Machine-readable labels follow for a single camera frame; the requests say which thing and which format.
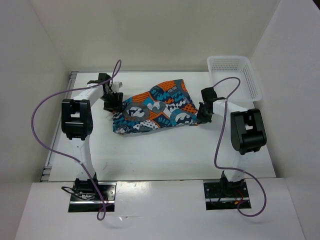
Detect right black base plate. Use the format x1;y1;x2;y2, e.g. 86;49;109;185
203;180;252;211

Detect white perforated plastic basket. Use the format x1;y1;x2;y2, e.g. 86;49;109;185
207;55;262;103

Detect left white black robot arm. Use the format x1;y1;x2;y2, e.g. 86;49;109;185
61;73;124;200

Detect colourful patterned shorts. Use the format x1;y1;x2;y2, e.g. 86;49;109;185
112;79;198;135

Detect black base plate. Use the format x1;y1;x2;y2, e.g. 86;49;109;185
203;180;252;211
64;182;117;213

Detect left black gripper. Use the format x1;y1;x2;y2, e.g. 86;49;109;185
100;91;124;114

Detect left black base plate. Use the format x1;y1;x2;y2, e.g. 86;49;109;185
64;182;117;213

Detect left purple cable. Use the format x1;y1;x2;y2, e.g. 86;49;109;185
31;59;123;221

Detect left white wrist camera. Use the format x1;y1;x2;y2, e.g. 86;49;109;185
109;81;123;93

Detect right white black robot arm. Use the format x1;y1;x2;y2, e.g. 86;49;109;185
196;87;267;197

